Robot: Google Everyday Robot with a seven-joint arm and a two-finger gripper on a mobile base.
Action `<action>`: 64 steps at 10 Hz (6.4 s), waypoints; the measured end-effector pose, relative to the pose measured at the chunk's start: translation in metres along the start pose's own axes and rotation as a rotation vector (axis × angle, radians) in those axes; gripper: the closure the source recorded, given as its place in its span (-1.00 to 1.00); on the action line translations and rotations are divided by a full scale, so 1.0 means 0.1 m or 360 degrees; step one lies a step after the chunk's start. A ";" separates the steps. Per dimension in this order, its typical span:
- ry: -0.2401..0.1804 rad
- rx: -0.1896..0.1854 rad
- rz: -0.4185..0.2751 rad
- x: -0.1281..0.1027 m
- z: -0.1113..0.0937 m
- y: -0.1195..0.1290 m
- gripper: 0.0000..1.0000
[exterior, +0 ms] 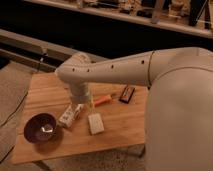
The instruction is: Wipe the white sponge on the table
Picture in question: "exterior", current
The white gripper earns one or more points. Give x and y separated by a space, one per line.
80 93

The white sponge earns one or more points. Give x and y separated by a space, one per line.
95 123

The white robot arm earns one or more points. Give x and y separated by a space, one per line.
179 108

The white plastic bottle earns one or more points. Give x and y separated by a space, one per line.
69 115

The dark purple bowl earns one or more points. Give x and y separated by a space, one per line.
40 128

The orange handled tool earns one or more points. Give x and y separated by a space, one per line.
104 99

